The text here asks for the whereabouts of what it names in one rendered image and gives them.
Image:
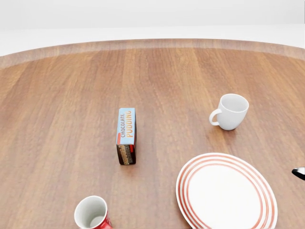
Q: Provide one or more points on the white plate with red rings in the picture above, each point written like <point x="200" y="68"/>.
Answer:
<point x="225" y="193"/>

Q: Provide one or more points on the white mug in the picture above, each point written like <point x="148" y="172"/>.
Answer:
<point x="232" y="114"/>

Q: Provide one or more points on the chocolate pudding box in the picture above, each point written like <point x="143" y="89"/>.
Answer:
<point x="126" y="133"/>

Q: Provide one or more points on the red mug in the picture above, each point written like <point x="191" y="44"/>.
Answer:
<point x="91" y="213"/>

